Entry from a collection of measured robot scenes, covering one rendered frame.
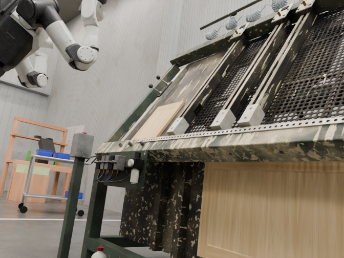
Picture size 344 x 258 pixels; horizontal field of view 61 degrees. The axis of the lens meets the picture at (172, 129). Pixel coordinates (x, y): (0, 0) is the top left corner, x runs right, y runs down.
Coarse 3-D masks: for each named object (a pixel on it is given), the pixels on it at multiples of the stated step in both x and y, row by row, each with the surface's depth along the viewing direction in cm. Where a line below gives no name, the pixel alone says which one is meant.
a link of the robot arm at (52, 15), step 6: (36, 0) 124; (42, 0) 127; (48, 0) 130; (42, 6) 126; (48, 6) 128; (54, 6) 132; (42, 12) 126; (48, 12) 127; (54, 12) 129; (42, 18) 128; (48, 18) 127; (54, 18) 128; (60, 18) 131; (42, 24) 129; (48, 24) 128
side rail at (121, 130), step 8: (176, 64) 294; (168, 72) 286; (176, 72) 293; (160, 80) 280; (168, 80) 286; (152, 88) 277; (160, 88) 278; (144, 96) 272; (152, 96) 271; (144, 104) 265; (136, 112) 259; (128, 120) 253; (136, 120) 258; (120, 128) 247; (128, 128) 252; (112, 136) 242; (120, 136) 246
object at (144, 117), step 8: (184, 72) 267; (176, 80) 260; (168, 88) 253; (160, 96) 247; (152, 104) 244; (144, 112) 241; (152, 112) 240; (144, 120) 234; (136, 128) 229; (128, 136) 224
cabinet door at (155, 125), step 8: (168, 104) 226; (176, 104) 216; (160, 112) 225; (168, 112) 215; (176, 112) 208; (152, 120) 223; (160, 120) 213; (168, 120) 203; (144, 128) 219; (152, 128) 210; (160, 128) 200; (136, 136) 217; (144, 136) 207; (152, 136) 199
